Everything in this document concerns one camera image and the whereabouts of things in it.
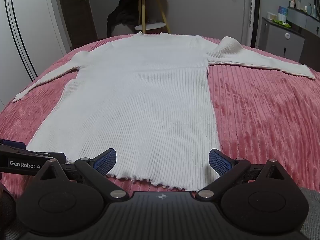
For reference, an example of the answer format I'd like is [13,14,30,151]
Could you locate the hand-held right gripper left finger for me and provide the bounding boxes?
[34,148,130,202]

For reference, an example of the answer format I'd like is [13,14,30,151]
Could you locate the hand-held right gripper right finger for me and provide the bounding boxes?
[195,149,286,202]

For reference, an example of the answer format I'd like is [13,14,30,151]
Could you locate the white ribbed knit sweater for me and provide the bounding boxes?
[12,32,316,189]

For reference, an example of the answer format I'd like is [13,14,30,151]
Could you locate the pink ribbed blanket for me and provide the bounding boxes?
[0,34,320,198]

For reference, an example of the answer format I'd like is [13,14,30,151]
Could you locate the person's grey clothing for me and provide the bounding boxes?
[299,187,320,240]

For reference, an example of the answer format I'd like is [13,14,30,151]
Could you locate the white wardrobe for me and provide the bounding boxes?
[0,0,68,112]

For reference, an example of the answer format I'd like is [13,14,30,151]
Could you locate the grey dresser cabinet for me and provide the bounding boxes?
[259,6,320,63]

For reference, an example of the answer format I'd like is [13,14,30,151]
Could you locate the dark cloth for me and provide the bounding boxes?
[107,0,141,37]

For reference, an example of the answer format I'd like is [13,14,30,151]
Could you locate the green packet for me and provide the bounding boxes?
[272,19,292,28]

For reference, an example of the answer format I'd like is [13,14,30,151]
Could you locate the round side table yellow legs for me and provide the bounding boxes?
[122,0,170,35]

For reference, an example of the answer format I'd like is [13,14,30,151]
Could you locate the dark brown door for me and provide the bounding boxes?
[55,0,98,53]

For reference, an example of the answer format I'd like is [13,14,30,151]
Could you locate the white tower fan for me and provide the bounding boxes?
[241,0,262,48]

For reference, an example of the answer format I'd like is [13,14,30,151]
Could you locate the blue and white box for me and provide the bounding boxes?
[277,6,288,23]

